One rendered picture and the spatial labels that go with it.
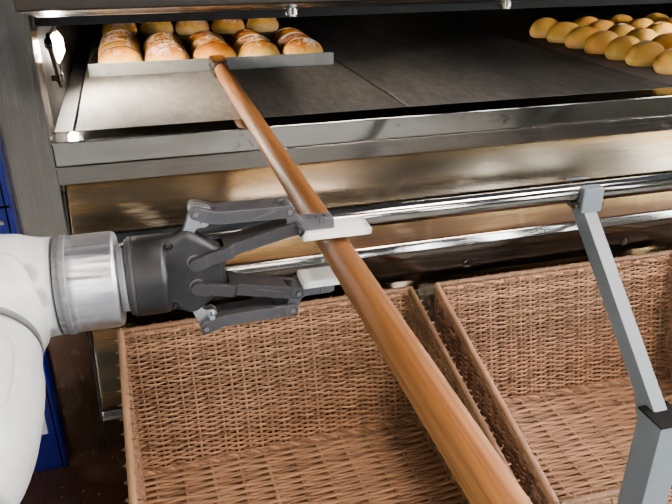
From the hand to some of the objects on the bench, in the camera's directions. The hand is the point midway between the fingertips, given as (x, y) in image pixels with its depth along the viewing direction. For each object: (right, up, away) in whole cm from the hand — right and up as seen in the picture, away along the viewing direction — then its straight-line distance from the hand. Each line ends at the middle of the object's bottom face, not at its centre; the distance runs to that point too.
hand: (335, 252), depth 69 cm
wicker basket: (+52, -37, +64) cm, 90 cm away
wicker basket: (-5, -44, +49) cm, 66 cm away
